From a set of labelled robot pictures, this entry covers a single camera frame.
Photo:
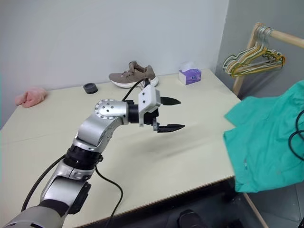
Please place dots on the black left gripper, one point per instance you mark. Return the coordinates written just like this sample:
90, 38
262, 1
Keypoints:
149, 117

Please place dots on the green t-shirt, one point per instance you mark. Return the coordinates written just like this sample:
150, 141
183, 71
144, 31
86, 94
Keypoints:
261, 133

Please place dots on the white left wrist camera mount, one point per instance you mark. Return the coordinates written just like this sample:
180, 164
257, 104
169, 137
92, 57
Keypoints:
147, 98

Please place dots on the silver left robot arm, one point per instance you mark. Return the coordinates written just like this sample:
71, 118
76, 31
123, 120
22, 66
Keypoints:
95, 133

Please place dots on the dark rounded shape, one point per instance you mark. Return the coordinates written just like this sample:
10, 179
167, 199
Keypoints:
191, 219

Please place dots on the brown sneaker with white sole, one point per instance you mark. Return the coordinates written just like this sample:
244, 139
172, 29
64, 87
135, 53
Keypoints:
133, 76

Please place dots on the wooden clothes rack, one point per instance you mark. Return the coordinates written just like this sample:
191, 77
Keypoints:
289, 38

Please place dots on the pink fluffy cloth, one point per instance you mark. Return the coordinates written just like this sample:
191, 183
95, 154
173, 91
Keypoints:
31, 97

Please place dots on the purple tissue box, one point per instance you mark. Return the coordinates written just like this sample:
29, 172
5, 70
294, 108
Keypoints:
191, 77

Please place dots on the bunch of clothes hangers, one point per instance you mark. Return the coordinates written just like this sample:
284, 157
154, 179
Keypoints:
249, 53

